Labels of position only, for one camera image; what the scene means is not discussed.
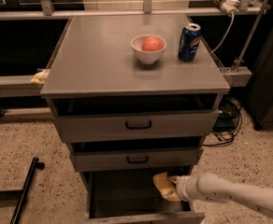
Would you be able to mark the grey bottom drawer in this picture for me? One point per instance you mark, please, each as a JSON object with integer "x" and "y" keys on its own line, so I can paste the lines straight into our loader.
{"x": 130, "y": 197}

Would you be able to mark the orange fruit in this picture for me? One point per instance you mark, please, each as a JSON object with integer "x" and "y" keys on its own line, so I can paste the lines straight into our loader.
{"x": 152, "y": 44}

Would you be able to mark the grey middle drawer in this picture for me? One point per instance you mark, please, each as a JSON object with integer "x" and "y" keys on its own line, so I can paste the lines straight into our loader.
{"x": 135, "y": 159}

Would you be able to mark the yellow sponge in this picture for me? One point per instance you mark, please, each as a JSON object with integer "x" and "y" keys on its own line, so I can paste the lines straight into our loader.
{"x": 161, "y": 182}

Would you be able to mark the black metal bar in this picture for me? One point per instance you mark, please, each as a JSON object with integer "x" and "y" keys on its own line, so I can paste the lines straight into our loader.
{"x": 17, "y": 197}

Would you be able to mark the grey drawer cabinet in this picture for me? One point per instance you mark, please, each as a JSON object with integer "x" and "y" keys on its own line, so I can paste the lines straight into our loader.
{"x": 95, "y": 72}

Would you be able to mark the dark grey cabinet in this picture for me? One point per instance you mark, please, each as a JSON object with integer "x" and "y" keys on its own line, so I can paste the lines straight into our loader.
{"x": 258, "y": 94}

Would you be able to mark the blue pepsi can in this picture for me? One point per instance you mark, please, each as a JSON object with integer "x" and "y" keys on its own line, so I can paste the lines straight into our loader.
{"x": 189, "y": 42}

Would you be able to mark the yellow crumpled cloth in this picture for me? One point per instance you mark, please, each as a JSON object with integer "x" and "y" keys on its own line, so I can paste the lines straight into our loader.
{"x": 40, "y": 77}

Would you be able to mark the grey drawer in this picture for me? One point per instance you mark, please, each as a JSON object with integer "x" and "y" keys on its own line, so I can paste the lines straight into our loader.
{"x": 135, "y": 159}
{"x": 76, "y": 129}
{"x": 130, "y": 197}

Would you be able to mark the grey top drawer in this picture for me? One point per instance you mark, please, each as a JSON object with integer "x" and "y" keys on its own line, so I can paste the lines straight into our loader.
{"x": 76, "y": 129}

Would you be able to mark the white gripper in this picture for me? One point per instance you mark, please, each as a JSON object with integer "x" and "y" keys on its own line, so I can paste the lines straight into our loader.
{"x": 182, "y": 188}

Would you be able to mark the white ceramic bowl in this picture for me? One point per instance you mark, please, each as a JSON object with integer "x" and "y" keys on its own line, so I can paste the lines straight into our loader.
{"x": 146, "y": 57}

